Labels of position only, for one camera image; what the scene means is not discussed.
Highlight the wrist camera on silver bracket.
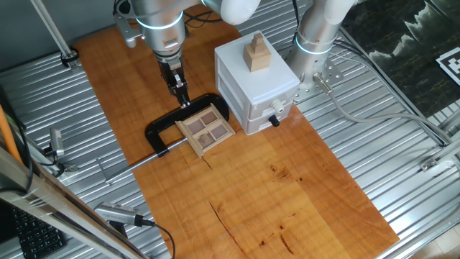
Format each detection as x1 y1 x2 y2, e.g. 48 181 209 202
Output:
114 0 144 48

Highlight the silver depth camera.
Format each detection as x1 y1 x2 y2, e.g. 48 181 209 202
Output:
93 201 144 238
49 128 65 158

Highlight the black keyboard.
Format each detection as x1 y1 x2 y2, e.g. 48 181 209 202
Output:
10 206 68 259

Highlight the wooden block piece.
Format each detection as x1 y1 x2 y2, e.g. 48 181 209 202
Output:
242 32 272 73

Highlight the aluminium frame rail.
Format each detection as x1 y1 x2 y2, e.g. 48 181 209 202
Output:
429 136 460 170

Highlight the aluminium frame pole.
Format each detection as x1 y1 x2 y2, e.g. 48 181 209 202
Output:
29 0 81 71

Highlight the orange tube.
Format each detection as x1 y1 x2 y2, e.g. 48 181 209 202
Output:
0 104 22 165

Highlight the miniature wooden sliding window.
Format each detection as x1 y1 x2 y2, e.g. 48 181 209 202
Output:
175 103 236 158

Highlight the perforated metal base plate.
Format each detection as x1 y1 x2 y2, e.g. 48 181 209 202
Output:
283 46 344 104

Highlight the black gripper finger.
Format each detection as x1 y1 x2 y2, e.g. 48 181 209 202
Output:
176 85 190 109
167 86 183 107

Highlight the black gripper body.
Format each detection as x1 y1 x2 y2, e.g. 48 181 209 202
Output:
157 58 187 89

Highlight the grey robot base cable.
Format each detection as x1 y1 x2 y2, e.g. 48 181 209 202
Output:
312 71 454 145

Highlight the black and white fiducial marker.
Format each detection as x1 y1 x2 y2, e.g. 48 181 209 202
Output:
435 47 460 86

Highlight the orange-brown wooden board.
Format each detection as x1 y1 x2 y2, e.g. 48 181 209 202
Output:
73 0 400 259

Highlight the aluminium frame beam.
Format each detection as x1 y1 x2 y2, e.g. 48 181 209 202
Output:
0 145 150 259

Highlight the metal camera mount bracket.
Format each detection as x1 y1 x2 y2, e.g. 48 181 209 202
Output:
53 161 79 173

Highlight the black C-clamp with steel screw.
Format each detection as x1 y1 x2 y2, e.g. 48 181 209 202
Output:
96 92 231 185

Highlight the white plastic drawer cabinet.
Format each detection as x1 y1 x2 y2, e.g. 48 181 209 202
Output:
214 30 301 136

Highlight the small metal corner bracket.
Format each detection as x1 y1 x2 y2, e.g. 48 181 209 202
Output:
419 157 438 173

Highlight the black camera cable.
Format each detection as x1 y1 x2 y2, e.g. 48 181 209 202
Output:
142 218 177 259

